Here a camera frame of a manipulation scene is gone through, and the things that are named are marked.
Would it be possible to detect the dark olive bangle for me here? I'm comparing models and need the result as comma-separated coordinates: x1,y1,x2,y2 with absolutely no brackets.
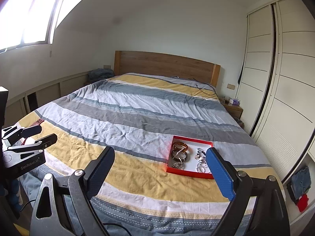
171,151,188,162

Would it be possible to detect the purple tissue box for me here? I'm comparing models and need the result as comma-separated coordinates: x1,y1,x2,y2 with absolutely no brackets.
229,99,240,105

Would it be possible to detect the window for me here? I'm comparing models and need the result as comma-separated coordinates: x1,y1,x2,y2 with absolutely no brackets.
1,0,62,52

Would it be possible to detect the silver pendant brooch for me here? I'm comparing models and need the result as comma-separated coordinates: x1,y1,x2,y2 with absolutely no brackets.
172,161,185,170

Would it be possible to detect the twisted silver hoop bracelet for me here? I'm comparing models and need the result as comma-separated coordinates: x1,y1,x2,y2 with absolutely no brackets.
195,159,213,174

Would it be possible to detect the wooden nightstand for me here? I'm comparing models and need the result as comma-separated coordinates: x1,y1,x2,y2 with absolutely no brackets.
223,103,243,119

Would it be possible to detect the white sliding wardrobe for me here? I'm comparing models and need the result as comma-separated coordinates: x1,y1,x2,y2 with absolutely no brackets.
236,0,314,181

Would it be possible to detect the beaded charm bracelet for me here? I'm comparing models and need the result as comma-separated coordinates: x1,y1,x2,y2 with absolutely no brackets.
194,147,209,160

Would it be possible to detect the blue clothes pile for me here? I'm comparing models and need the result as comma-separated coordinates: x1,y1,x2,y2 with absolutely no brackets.
88,68,115,83

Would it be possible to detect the striped bed duvet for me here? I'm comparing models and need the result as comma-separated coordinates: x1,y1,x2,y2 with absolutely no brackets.
19,74,274,235

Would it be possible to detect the black cable on bed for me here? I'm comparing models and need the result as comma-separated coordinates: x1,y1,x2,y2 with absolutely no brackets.
172,76,220,97

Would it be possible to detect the amber translucent bangle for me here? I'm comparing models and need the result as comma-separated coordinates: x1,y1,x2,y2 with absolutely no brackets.
172,141,188,152

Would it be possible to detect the wooden headboard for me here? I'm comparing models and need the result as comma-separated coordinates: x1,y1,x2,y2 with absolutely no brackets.
114,51,221,87

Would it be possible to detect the red shallow box tray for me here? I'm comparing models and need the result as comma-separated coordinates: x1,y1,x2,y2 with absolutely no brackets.
166,135,214,180

